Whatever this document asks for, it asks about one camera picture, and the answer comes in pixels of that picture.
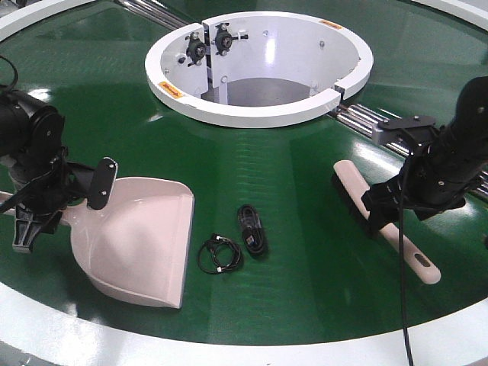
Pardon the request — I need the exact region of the white outer conveyor rim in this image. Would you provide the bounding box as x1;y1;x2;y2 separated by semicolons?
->
1;285;487;365

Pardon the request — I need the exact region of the right black bearing mount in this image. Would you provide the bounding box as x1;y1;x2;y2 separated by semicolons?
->
214;23;233;56

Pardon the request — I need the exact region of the far right white rim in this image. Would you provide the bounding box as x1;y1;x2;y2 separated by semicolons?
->
414;0;487;22

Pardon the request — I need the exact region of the white central hub ring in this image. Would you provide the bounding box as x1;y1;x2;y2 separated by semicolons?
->
144;11;374;129

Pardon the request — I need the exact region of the black usb cable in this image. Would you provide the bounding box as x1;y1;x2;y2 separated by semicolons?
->
236;204;268;257

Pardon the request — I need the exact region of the orange warning sticker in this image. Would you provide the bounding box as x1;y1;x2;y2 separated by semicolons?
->
319;19;342;30
158;82;184;99

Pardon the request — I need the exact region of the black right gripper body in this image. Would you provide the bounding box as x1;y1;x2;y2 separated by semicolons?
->
361;173;420;236

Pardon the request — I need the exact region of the right chrome roller strip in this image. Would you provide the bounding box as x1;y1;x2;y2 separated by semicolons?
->
329;104;487;202

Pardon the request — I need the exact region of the pink plastic dustpan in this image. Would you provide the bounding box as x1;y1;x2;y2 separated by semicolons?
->
60;177;194;309

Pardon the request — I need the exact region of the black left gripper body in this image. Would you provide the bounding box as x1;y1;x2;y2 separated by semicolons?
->
1;145;95;232

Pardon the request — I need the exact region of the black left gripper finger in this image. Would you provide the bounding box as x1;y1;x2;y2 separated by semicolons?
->
12;206;40;254
86;157;118;210

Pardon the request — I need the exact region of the left black bearing mount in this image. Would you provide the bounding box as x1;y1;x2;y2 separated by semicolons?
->
186;32;207;67

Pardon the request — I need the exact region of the black bearing mount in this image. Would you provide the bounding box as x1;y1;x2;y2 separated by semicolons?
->
186;32;207;67
214;23;233;56

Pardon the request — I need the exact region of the rear orange warning sticker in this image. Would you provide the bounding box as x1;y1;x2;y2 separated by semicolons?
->
319;19;342;30

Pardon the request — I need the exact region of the chrome roller strip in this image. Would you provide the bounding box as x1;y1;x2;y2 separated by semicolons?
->
329;104;487;202
116;0;191;31

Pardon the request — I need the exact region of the pink hand brush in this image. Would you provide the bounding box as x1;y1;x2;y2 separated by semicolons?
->
331;160;441;285

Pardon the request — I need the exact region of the front orange warning sticker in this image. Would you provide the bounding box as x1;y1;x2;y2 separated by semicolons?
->
158;82;184;99

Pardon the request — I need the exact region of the far left white rim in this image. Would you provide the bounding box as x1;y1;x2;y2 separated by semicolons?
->
1;0;93;41

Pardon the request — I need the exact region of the far chrome roller strip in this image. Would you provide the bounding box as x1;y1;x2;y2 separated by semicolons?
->
116;0;191;31

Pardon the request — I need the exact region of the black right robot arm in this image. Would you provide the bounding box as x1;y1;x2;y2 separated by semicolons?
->
361;76;487;234

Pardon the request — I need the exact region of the thin black cable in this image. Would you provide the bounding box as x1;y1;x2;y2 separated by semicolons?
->
197;235;244;275

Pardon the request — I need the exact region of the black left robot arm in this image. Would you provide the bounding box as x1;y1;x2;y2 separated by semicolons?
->
1;90;117;253

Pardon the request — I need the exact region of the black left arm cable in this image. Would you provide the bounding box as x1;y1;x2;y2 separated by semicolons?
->
0;55;20;95

